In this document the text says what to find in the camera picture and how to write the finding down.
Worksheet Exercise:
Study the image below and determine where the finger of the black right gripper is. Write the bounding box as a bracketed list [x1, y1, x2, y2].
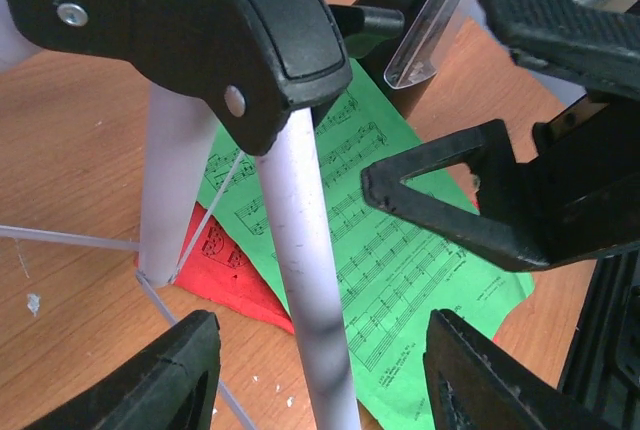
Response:
[478, 0, 639, 100]

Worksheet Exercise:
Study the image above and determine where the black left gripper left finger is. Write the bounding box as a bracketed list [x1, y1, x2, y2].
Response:
[27, 310, 221, 429]

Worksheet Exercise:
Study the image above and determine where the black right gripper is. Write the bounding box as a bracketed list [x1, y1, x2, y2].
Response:
[361, 97, 639, 271]

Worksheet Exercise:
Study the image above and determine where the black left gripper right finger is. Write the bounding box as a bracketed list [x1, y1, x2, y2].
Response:
[423, 309, 612, 429]

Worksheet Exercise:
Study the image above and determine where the green sheet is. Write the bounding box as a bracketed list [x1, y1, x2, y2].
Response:
[194, 57, 536, 430]

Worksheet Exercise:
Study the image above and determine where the clear plastic metronome cover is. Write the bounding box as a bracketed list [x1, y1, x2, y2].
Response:
[384, 0, 474, 90]

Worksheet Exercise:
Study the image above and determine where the red music sheet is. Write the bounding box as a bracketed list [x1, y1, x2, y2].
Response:
[133, 202, 296, 336]

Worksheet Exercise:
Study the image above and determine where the black metronome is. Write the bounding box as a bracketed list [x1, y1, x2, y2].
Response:
[330, 0, 435, 117]

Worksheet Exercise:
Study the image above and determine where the white music stand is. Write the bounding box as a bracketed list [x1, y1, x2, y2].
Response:
[1, 0, 361, 429]

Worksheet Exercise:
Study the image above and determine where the black aluminium frame rail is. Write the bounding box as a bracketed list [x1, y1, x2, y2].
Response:
[558, 251, 639, 429]

